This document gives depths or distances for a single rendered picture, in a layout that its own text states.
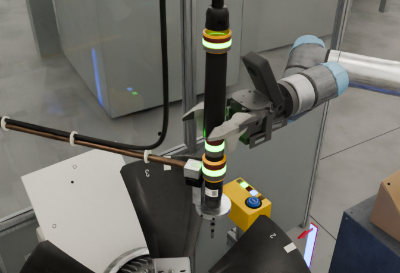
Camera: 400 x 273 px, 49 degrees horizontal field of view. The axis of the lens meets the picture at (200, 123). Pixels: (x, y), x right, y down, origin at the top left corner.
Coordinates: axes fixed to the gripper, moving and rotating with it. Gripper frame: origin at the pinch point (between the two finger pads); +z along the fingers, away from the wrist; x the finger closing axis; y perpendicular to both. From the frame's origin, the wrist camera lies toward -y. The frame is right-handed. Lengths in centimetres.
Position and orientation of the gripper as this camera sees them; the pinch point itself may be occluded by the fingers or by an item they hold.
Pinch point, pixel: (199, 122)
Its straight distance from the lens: 73.4
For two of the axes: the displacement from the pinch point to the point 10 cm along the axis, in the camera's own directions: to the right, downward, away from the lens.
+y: 0.0, 8.4, 5.5
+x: -5.8, -4.4, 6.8
